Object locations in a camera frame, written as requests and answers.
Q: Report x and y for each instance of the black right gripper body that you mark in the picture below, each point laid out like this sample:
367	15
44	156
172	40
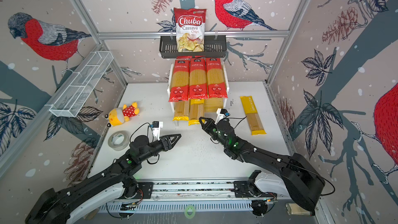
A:
213	130

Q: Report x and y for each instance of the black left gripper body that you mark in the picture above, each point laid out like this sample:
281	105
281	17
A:
160	145

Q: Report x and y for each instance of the yellow spaghetti bag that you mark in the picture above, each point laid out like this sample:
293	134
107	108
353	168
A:
181	111
252	116
196	111

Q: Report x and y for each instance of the red spaghetti bag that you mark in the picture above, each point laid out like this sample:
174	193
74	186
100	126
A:
197	79
215	78
179	88

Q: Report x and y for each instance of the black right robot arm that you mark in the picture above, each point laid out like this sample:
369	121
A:
304	185

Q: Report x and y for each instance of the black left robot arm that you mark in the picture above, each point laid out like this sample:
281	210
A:
71	204

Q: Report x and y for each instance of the wooden two-tier shelf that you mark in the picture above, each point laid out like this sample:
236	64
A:
210	104

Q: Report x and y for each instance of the clear tape roll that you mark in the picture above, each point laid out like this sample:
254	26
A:
118	141

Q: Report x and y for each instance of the yellow plush toy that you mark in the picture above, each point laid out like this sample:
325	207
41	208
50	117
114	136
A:
119	116

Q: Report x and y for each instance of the Chuba cassava chips bag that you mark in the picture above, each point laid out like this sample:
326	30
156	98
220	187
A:
190	29

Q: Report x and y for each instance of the glass jar right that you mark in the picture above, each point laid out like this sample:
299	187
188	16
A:
295	209

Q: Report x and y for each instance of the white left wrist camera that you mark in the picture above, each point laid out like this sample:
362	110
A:
156	129

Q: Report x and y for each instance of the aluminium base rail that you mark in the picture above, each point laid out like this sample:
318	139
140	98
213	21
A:
191	197

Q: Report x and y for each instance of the black hanging wire basket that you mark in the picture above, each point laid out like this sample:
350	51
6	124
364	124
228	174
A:
214	47

